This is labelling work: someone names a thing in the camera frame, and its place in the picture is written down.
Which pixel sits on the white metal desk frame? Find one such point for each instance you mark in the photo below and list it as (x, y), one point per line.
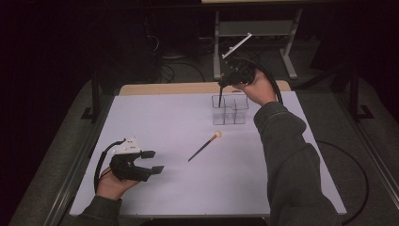
(216, 37)

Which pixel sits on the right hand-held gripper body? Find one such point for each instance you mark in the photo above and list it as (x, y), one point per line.
(240, 72)

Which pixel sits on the thin black makeup brush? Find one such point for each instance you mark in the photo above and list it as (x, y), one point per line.
(220, 97)

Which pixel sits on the white table mat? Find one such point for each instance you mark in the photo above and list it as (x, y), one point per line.
(188, 119)

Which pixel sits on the aluminium rail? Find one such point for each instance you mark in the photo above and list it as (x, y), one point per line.
(72, 175)
(373, 150)

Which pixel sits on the clear plastic organizer box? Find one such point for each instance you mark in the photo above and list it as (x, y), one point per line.
(232, 111)

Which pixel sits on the black metal stand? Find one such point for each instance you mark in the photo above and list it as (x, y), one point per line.
(354, 94)
(95, 97)

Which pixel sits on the round-head black makeup brush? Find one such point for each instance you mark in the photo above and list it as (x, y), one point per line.
(204, 147)

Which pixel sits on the person's left hand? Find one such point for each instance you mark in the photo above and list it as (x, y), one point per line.
(113, 186)

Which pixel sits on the person's right hand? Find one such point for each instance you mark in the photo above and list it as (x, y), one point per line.
(260, 91)

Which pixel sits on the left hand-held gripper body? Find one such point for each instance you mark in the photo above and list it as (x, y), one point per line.
(125, 168)

